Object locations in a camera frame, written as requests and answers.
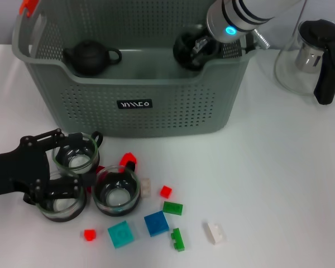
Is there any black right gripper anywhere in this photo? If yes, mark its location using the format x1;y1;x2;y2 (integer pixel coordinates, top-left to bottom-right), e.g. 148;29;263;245
191;26;223;61

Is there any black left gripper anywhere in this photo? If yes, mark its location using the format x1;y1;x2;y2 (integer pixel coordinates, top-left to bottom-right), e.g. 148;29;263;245
0;128;92;207

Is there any glass teacup black sleeve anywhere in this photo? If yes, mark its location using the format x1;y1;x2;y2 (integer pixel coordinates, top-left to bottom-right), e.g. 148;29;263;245
91;161;142;217
51;130;104;175
173;30;213;72
22;170;88;223

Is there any white building block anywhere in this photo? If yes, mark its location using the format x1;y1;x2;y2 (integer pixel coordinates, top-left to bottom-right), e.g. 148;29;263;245
139;178;153;198
203;220;227;246

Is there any dark red long block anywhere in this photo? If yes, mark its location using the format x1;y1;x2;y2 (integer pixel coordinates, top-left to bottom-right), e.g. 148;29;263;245
85;165;107;193

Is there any grey perforated storage bin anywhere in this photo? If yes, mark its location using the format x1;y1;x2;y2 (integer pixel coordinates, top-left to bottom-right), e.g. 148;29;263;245
10;0;260;139

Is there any bright red slope block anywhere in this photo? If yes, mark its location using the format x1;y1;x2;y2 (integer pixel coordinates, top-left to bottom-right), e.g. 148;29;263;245
118;152;138;168

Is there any small red slope block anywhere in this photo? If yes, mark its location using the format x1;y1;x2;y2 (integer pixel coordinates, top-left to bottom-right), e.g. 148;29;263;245
83;228;97;242

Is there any teal square flat block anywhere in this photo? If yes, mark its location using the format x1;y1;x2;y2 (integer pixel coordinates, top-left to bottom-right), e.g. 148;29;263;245
107;220;135;249

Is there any small red square block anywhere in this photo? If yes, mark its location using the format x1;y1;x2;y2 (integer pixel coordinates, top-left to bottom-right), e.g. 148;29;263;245
159;185;173;199

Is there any blue square flat block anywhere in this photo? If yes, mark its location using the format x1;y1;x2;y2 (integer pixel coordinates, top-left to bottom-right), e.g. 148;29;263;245
143;210;170;237

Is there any green flat rectangular block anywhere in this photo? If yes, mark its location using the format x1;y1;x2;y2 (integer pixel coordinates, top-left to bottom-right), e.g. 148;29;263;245
162;200;184;216

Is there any green notched small block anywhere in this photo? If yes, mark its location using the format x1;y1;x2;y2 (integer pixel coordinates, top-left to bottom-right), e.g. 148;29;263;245
169;227;186;252

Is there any right wrist silver connector plug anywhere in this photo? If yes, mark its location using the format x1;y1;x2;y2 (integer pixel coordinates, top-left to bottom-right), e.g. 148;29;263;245
252;27;270;50

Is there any black clay teapot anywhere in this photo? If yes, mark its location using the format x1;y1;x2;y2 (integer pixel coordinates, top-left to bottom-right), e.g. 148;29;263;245
63;40;123;78

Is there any glass pitcher black handle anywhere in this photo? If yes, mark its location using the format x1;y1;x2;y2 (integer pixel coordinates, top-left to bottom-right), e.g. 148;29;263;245
273;18;335;106

